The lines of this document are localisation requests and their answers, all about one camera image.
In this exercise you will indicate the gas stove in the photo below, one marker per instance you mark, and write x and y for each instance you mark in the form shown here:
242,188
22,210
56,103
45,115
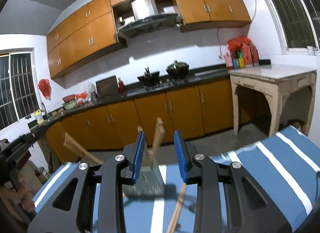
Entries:
165,83

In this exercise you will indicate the steel range hood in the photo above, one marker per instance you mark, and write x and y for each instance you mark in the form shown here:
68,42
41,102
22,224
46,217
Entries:
145,17

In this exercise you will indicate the red basin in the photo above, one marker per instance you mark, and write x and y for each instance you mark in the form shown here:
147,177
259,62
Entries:
69,98

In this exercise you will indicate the wooden wall cabinets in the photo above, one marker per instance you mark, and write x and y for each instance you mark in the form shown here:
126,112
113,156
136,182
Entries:
100,17

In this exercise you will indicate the wooden base cabinets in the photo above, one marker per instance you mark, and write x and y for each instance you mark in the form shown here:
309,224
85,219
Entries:
150,112

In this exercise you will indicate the small red bottle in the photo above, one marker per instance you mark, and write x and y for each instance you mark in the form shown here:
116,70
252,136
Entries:
121,85

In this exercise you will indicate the pink bottle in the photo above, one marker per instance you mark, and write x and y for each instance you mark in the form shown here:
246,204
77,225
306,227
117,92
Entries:
228,60

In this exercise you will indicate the black kitchen countertop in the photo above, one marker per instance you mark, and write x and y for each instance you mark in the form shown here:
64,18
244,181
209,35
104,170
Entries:
130,92

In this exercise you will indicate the red bag on bottles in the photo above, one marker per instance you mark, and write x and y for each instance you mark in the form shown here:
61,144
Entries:
238,42

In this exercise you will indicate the bundle of bamboo chopsticks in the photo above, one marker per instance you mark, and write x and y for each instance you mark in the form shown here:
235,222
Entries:
80,149

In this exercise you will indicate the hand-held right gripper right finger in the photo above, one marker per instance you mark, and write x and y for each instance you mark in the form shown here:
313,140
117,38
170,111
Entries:
180,157

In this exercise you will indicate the steel utensil cup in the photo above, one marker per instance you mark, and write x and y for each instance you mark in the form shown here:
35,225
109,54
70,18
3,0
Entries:
93,95

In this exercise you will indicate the beige stone side table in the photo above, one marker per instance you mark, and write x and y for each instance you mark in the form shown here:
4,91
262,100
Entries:
270,70

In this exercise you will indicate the hanging red plastic bag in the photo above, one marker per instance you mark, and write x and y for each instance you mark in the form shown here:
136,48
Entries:
45,89

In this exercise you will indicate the black wok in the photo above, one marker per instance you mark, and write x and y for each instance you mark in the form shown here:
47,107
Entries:
148,77

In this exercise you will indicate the kitchen faucet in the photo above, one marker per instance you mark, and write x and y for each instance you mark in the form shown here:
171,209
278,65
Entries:
44,109

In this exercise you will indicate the colourful seasoning boxes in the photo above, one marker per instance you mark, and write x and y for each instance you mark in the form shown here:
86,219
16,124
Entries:
238,62

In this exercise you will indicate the black pot with lid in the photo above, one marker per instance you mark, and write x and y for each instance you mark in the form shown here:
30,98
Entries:
177,68

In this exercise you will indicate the pale green basin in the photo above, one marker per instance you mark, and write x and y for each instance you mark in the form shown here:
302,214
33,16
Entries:
70,105

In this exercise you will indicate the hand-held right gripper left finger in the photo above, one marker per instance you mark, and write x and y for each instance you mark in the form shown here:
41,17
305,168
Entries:
138,157

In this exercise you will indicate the red oil bottles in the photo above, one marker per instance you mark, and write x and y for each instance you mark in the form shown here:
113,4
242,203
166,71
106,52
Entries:
250,55

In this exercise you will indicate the barred window with sliding panes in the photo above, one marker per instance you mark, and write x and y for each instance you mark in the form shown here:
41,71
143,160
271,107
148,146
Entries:
17,85

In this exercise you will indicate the barred window with white frame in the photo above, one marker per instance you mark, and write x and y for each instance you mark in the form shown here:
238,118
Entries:
290,10

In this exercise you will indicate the green perforated utensil holder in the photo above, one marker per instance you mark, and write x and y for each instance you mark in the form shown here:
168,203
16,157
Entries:
150,180

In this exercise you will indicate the dark cutting board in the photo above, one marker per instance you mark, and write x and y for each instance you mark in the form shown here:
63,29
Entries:
107,86

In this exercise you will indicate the orange plastic bag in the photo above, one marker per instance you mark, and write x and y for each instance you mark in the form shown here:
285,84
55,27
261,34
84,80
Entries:
81,96

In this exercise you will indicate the white cup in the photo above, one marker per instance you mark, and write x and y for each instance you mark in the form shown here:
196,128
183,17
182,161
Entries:
310,50

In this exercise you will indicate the clear plastic bag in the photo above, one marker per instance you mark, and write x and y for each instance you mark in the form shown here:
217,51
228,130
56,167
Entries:
89,87

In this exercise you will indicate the yellow detergent bottle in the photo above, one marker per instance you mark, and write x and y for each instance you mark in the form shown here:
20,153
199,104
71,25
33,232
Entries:
39,117

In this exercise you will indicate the blue white striped tablecloth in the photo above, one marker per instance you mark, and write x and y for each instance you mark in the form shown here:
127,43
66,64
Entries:
270,173

